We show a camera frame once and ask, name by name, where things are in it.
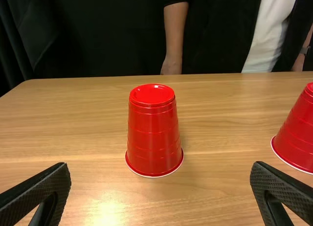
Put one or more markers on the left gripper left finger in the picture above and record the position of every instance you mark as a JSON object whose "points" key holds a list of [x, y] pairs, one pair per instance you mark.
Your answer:
{"points": [[22, 199]]}

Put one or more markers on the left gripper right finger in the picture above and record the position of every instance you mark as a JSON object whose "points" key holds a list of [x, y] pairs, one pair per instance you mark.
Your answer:
{"points": [[291, 194]]}

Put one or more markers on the red cup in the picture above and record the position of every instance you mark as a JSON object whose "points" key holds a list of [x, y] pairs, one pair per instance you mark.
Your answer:
{"points": [[154, 138], [298, 138]]}

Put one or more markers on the person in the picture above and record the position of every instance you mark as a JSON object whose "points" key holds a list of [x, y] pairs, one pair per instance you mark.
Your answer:
{"points": [[269, 28]]}

